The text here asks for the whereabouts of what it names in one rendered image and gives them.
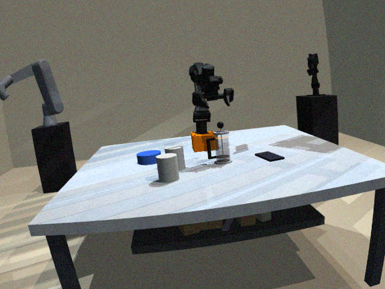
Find blue short cylinder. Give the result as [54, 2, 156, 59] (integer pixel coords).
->
[136, 150, 161, 166]

